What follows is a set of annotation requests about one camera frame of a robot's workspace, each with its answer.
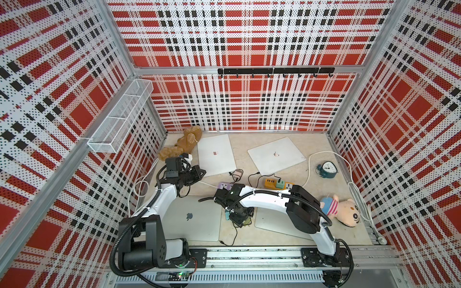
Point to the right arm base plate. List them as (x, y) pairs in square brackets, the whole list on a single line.
[(311, 257)]

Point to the purple power strip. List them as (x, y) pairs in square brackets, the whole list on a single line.
[(225, 185)]

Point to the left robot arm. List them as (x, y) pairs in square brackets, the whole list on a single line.
[(141, 243)]

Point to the brown teddy bear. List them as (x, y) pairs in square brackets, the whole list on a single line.
[(185, 144)]

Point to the white laptop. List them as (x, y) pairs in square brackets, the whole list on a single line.
[(276, 156), (216, 155)]

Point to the black hook rail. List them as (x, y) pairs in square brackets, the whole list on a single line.
[(270, 71)]

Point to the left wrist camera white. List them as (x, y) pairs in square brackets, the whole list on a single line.
[(187, 157)]

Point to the pink plush doll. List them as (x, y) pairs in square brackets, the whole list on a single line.
[(346, 212)]

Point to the white laptop back left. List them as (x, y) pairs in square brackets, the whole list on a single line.
[(216, 155)]

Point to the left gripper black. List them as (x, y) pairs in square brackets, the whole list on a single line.
[(195, 170)]

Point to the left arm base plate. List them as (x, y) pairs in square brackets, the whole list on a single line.
[(197, 258)]

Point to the pink charger adapter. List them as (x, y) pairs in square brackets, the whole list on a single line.
[(236, 176)]

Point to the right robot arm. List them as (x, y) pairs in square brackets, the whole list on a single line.
[(303, 210)]

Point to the white laptop back right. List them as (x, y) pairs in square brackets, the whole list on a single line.
[(276, 156)]

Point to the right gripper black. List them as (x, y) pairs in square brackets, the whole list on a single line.
[(239, 221)]

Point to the teal alarm clock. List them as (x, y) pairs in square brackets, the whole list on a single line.
[(327, 170)]

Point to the silver laptop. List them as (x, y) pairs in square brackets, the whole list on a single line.
[(276, 221), (193, 220)]

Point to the orange power strip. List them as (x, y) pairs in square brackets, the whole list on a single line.
[(270, 183)]

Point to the silver laptop front right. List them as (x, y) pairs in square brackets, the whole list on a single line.
[(276, 221)]

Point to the yellow charger adapter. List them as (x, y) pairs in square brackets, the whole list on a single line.
[(247, 222)]

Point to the white wire basket shelf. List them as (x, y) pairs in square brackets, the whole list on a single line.
[(113, 131)]

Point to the green charger adapter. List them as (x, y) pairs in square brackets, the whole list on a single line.
[(280, 184)]

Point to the silver laptop front left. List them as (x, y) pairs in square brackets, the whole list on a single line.
[(193, 220)]

